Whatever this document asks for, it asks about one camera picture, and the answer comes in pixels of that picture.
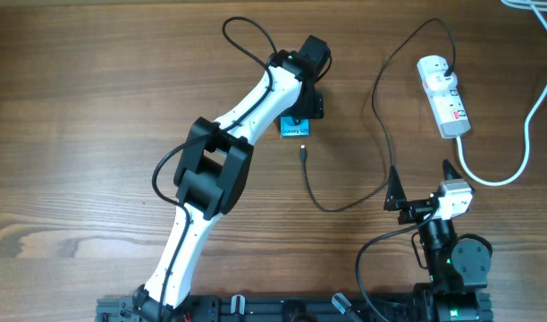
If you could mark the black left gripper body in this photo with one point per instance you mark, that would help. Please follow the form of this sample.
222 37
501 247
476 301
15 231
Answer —
311 107

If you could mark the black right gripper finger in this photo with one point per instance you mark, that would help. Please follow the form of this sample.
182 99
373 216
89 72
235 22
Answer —
395 192
453 182

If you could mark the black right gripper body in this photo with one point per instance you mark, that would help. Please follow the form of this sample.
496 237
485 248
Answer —
420 210

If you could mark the blue Galaxy smartphone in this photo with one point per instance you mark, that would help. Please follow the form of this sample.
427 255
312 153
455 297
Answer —
293 128

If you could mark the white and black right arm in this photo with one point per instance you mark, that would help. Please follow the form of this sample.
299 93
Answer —
458 265

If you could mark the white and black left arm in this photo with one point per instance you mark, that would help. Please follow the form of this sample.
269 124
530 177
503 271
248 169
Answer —
213 169

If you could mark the white USB charger plug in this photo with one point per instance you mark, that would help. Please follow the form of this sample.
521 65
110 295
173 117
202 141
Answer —
436 83

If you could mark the white power strip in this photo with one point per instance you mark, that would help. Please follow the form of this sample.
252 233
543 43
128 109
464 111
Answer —
448 109

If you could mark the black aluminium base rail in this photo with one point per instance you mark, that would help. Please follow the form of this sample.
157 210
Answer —
282 308

